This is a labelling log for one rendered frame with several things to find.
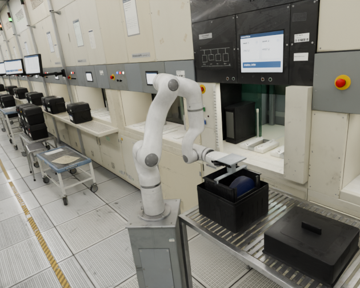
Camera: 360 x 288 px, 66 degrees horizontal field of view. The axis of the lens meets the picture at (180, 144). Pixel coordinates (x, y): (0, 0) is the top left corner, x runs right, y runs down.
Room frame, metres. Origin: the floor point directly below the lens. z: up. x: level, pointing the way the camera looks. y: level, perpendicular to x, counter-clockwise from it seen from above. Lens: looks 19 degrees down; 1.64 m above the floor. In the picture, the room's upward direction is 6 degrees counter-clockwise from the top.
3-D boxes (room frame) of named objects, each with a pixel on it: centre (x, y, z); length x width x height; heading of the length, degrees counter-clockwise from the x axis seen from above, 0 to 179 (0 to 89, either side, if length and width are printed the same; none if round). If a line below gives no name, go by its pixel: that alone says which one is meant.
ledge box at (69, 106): (3.93, 1.39, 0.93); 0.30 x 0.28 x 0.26; 34
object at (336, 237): (0.97, -0.52, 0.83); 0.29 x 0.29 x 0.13; 40
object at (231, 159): (1.31, -0.25, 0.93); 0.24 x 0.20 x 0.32; 126
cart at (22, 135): (4.81, 2.56, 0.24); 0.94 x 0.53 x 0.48; 37
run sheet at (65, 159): (3.29, 1.47, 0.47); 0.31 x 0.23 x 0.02; 58
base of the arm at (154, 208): (1.40, 0.19, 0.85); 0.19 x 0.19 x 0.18
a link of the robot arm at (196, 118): (1.49, -0.08, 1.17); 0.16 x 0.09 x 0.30; 126
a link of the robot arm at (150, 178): (1.43, 0.20, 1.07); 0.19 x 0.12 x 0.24; 20
